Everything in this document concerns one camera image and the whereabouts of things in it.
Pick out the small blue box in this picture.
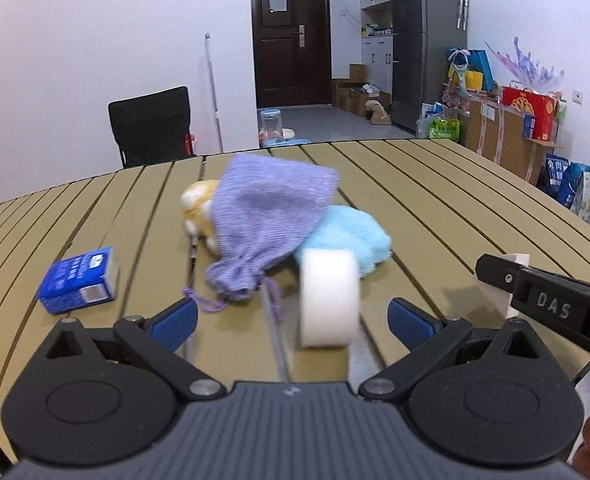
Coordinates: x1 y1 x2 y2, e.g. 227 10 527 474
36 246 117 316

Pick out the white mop pole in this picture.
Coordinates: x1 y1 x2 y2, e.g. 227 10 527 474
204 32 225 153

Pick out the beige wedge sponge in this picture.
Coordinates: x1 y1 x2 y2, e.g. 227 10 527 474
475 252 530 321

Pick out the green packet bag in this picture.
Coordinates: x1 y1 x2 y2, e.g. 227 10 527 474
427 116 462 142

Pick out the large cardboard box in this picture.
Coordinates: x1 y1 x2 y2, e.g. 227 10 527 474
465 97 563 183

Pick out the light blue fluffy cloth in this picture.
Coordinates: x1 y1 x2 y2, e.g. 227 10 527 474
295 205 393 278

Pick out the yellow plush toy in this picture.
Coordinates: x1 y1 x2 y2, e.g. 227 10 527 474
180 180 221 256

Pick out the purple knit drawstring pouch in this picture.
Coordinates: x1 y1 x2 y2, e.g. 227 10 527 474
182 154 340 322

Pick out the grey refrigerator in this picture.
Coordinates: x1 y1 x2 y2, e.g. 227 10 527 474
390 0 468 133

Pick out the tan folding table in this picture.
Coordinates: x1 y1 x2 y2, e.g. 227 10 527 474
0 137 590 461

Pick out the blue printed bag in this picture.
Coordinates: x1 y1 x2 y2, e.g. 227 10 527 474
545 154 590 211

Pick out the black folding chair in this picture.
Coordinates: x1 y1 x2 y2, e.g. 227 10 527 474
108 86 197 170

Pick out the red gift box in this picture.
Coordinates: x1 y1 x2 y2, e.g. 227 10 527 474
501 85 558 141

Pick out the purple flower wall decoration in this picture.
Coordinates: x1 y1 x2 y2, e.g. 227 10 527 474
485 36 566 93

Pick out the white cabinet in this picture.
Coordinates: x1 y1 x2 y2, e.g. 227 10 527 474
360 0 395 96

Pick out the dark brown door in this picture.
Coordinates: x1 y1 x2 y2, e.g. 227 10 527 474
250 0 332 110

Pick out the pet water dispenser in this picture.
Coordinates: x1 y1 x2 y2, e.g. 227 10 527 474
257 109 312 149

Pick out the brown slipper boot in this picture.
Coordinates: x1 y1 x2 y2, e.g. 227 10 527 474
365 100 392 126

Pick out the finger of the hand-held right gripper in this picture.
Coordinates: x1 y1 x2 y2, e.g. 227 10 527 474
476 254 522 295

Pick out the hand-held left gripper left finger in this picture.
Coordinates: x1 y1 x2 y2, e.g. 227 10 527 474
45 297 227 402

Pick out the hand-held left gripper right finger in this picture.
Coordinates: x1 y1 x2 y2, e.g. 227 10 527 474
357 297 546 402

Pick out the blue gift bag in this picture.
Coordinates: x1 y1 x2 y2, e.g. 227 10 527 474
467 50 496 92

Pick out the small cardboard box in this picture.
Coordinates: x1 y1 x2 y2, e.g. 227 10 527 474
331 62 392 116

